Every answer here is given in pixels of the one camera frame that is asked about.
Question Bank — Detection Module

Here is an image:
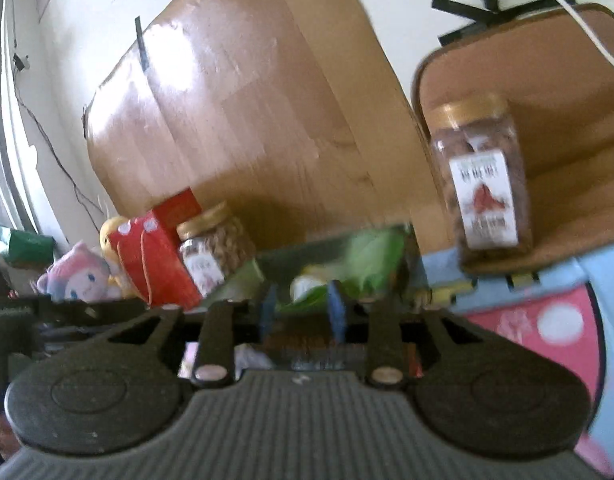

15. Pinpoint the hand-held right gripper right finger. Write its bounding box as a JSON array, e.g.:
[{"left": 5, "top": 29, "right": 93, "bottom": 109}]
[{"left": 328, "top": 280, "right": 492, "bottom": 388}]

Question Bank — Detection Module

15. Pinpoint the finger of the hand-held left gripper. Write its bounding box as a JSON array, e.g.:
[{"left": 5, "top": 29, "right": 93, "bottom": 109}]
[{"left": 42, "top": 297, "right": 155, "bottom": 333}]

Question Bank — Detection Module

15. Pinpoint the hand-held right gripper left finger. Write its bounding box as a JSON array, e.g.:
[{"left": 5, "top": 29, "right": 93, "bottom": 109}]
[{"left": 87, "top": 285, "right": 278, "bottom": 388}]

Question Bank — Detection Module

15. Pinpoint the green snack packet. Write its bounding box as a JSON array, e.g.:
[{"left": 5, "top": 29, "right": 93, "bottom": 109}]
[{"left": 279, "top": 227, "right": 408, "bottom": 312}]

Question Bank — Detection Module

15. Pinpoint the pink plush toy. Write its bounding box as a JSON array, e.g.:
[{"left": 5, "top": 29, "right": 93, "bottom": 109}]
[{"left": 37, "top": 240, "right": 122, "bottom": 303}]

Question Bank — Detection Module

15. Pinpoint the green box at left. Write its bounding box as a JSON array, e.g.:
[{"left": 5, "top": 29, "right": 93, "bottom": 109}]
[{"left": 0, "top": 222, "right": 58, "bottom": 267}]

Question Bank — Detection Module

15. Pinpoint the yellow duck plush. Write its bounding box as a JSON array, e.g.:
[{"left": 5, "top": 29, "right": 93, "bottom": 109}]
[{"left": 99, "top": 215, "right": 138, "bottom": 297}]

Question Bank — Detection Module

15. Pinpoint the round nut jar gold lid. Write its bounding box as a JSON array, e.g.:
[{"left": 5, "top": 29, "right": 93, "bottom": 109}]
[{"left": 176, "top": 201, "right": 258, "bottom": 298}]

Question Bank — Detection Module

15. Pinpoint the red gift box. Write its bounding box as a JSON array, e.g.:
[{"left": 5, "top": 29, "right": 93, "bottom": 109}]
[{"left": 109, "top": 187, "right": 205, "bottom": 311}]

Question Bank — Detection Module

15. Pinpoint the square nut jar gold lid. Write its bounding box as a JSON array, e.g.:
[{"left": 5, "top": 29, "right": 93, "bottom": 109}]
[{"left": 426, "top": 94, "right": 535, "bottom": 268}]

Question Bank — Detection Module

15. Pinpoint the printed blanket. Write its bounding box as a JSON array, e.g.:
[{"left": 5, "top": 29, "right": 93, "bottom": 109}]
[{"left": 422, "top": 240, "right": 614, "bottom": 477}]

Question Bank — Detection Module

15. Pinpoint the black tape strip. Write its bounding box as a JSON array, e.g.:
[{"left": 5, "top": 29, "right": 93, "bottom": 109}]
[
  {"left": 437, "top": 22, "right": 490, "bottom": 49},
  {"left": 135, "top": 16, "right": 150, "bottom": 74},
  {"left": 431, "top": 0, "right": 576, "bottom": 27}
]

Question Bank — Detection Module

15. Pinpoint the brown seat cushion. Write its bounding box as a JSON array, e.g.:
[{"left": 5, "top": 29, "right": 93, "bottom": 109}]
[{"left": 411, "top": 2, "right": 614, "bottom": 276}]

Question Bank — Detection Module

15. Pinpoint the thin black cable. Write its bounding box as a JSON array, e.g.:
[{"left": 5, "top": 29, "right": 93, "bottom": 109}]
[{"left": 12, "top": 52, "right": 106, "bottom": 233}]

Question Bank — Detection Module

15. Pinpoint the white cable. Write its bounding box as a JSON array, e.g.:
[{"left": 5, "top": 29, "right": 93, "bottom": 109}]
[{"left": 507, "top": 0, "right": 614, "bottom": 81}]

